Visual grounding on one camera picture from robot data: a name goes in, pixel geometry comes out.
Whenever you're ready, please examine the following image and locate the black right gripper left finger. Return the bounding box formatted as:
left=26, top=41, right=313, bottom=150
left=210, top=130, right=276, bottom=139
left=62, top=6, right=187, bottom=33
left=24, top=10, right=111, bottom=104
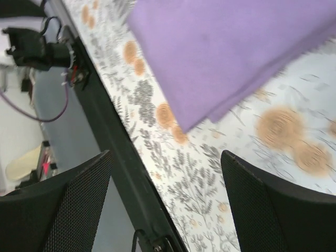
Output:
left=1, top=151, right=113, bottom=252

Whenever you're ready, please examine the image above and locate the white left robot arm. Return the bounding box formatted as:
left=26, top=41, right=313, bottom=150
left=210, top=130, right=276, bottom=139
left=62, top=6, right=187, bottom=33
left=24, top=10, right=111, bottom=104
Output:
left=1, top=1, right=91, bottom=86

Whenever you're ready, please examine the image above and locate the purple t shirt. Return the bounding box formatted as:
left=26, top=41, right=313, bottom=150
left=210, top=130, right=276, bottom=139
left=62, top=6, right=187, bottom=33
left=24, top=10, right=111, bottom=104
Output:
left=127, top=1, right=335, bottom=131

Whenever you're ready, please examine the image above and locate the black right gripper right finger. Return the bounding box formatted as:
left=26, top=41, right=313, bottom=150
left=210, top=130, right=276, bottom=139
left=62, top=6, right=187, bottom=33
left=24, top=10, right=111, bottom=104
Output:
left=220, top=150, right=335, bottom=251

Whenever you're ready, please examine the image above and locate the floral patterned table mat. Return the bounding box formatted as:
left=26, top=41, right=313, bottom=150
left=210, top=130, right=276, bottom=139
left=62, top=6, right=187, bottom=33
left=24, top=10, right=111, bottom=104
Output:
left=65, top=1, right=335, bottom=251

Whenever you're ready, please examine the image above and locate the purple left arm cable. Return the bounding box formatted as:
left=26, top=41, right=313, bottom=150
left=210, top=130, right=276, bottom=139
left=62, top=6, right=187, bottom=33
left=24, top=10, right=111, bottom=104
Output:
left=0, top=85, right=71, bottom=123

